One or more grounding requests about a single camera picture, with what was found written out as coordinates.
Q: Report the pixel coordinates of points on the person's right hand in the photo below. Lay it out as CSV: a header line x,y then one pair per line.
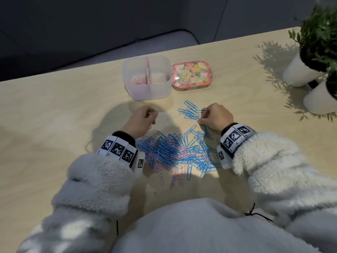
x,y
217,117

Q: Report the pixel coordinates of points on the person's left hand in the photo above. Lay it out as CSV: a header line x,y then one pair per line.
x,y
139,121

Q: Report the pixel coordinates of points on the translucent divided plastic box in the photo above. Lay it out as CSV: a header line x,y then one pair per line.
x,y
147,94

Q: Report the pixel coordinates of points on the pile of blue pink paperclips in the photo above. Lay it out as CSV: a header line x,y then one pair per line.
x,y
163,151

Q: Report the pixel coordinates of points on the heap of pink paper clips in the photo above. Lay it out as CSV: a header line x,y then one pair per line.
x,y
138,81

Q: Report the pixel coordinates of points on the person's right forearm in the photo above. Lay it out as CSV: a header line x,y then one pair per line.
x,y
284,171

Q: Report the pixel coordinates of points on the person's left forearm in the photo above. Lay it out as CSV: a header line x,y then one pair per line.
x,y
87,187

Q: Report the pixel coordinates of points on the person's white fleece torso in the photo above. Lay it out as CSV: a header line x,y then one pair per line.
x,y
197,229

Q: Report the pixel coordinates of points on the right wrist marker band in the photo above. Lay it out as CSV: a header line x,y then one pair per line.
x,y
235,137

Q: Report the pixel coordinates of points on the wrist marker band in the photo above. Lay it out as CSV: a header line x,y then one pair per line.
x,y
117,148
235,137

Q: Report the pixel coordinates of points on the left wrist marker band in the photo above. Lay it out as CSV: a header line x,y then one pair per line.
x,y
117,148

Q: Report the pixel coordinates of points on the white marker tag device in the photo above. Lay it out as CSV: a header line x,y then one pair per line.
x,y
222,156

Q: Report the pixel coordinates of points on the pink floral tin lid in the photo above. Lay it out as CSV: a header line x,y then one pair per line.
x,y
191,73

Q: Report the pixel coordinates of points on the grey high-back sofa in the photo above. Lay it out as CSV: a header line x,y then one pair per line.
x,y
163,40

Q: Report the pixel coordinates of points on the green plant in white pot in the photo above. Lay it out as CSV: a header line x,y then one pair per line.
x,y
318,102
297,75

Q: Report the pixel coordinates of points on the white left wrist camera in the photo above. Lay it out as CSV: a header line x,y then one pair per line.
x,y
140,163

